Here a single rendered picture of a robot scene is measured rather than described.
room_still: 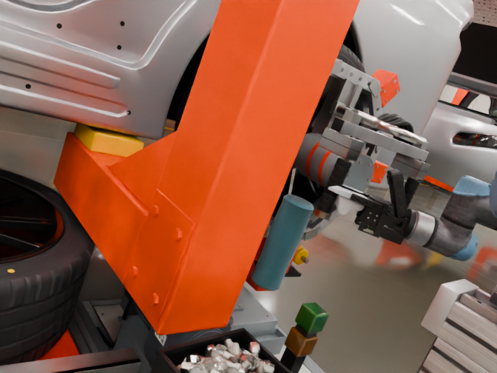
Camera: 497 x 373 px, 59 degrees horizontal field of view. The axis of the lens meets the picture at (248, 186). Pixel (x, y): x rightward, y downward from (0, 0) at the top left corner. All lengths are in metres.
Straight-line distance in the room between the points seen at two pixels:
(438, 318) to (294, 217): 0.45
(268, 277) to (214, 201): 0.54
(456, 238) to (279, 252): 0.43
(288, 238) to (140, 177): 0.44
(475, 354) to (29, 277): 0.81
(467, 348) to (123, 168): 0.76
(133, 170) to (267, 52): 0.42
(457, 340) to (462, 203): 0.34
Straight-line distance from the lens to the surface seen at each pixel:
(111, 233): 1.00
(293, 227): 1.18
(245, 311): 1.65
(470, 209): 1.11
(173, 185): 0.81
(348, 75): 1.30
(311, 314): 0.81
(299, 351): 0.84
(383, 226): 1.08
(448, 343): 0.92
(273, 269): 1.22
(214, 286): 0.83
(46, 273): 0.97
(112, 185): 1.02
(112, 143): 1.20
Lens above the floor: 0.99
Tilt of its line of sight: 13 degrees down
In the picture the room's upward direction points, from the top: 21 degrees clockwise
